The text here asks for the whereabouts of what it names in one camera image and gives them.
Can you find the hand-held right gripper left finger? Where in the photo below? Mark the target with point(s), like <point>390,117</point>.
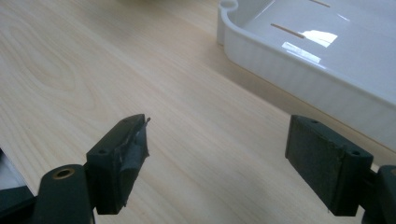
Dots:
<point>115,168</point>

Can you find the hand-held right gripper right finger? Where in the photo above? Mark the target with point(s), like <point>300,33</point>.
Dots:
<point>323,168</point>

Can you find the white plastic tray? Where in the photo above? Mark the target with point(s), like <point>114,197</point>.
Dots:
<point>314,53</point>

